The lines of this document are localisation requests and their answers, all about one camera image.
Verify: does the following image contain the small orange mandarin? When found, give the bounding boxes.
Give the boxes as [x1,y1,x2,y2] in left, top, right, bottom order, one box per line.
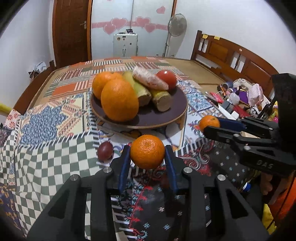
[199,115,220,132]
[130,135,165,170]

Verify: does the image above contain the person's hand holding gripper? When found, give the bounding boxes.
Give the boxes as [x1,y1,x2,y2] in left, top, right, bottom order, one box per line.
[260,173,290,205]

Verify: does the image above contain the pile of toys and clutter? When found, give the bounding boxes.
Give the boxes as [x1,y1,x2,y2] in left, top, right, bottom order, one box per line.
[205,78,278,123]

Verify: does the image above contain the wooden bed headboard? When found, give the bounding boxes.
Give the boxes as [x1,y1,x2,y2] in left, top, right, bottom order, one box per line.
[191,30,278,97]

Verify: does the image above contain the patterned patchwork tablecloth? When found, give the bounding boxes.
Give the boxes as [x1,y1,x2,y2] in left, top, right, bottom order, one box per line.
[1,80,250,240]

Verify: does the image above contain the dark round fruit plate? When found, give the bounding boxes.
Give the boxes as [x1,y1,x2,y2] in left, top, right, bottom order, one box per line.
[90,87,188,129]

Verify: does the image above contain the red tomato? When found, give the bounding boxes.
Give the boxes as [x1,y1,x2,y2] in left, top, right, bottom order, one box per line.
[156,70,177,90]

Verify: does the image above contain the large front orange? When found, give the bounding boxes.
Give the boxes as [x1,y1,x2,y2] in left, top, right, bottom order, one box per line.
[100,78,139,122]

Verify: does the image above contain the large orange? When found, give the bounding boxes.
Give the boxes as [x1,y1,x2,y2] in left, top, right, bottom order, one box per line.
[100,78,139,122]
[92,71,123,99]

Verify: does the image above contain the standing electric fan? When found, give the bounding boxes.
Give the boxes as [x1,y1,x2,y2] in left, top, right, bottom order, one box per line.
[162,14,187,57]

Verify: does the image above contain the yellow foam tube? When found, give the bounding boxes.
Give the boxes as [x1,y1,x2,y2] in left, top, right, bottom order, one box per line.
[0,103,11,114]

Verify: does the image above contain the striped patchwork bed mat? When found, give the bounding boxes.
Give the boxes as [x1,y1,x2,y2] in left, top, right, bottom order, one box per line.
[43,56,194,100]

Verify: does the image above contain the large back orange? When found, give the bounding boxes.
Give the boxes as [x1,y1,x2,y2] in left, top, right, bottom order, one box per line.
[92,71,123,99]

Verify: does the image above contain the white metal appliance box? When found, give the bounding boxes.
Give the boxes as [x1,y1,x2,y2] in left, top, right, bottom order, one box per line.
[113,29,138,58]

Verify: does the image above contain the frosted wardrobe sliding doors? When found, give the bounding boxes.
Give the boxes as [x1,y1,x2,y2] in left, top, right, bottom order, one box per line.
[90,1,175,59]

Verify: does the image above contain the clothes pile on chair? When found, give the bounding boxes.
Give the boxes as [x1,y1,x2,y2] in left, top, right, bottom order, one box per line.
[28,61,47,82]

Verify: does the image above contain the brown wooden door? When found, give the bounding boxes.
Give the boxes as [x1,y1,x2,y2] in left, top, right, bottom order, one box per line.
[52,0,93,68]

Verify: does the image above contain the wooden bed frame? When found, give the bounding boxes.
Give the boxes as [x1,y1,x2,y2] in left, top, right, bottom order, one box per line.
[13,57,225,114]

